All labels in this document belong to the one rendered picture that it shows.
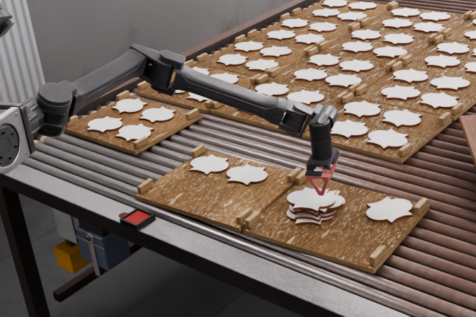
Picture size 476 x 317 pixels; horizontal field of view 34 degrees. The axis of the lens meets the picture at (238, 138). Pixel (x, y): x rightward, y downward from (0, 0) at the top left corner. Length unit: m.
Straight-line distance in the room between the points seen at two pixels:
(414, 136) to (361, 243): 0.66
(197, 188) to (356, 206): 0.51
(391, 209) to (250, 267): 0.44
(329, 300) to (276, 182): 0.58
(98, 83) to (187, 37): 3.58
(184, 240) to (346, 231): 0.46
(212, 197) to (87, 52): 2.68
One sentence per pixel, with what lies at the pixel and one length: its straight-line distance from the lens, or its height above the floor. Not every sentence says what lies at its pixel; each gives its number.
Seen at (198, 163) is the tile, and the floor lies 0.95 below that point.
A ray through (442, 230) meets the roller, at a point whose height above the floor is 0.91.
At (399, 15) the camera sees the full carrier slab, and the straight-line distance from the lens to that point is 3.87.
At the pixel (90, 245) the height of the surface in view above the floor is 0.79.
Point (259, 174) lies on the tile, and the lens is 2.47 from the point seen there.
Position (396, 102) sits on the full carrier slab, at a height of 0.94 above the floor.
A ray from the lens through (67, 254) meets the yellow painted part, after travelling 2.71.
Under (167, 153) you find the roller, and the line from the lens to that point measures 2.74.
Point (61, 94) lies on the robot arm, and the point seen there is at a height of 1.48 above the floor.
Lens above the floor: 2.13
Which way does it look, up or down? 26 degrees down
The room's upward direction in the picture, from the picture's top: 7 degrees counter-clockwise
